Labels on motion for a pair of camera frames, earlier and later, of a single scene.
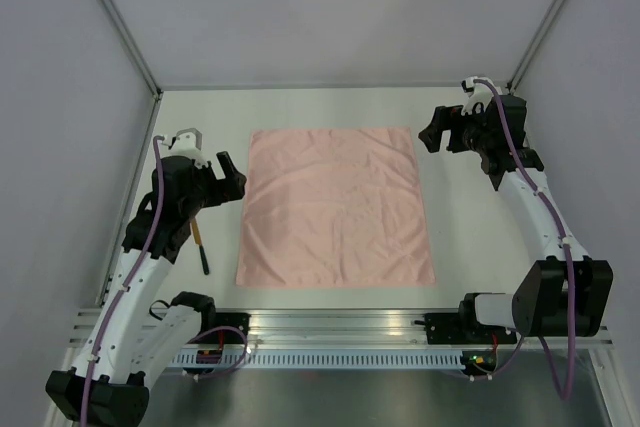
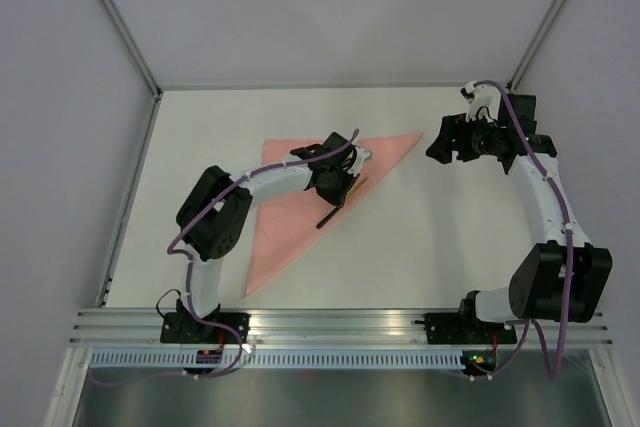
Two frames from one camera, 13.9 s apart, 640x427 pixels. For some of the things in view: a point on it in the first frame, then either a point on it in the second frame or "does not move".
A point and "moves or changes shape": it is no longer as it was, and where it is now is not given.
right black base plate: x=457 y=329 does not move
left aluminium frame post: x=117 y=21 does not move
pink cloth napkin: x=333 y=207 moves or changes shape
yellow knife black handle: x=197 y=239 moves or changes shape
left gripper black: x=224 y=190 to x=339 y=199
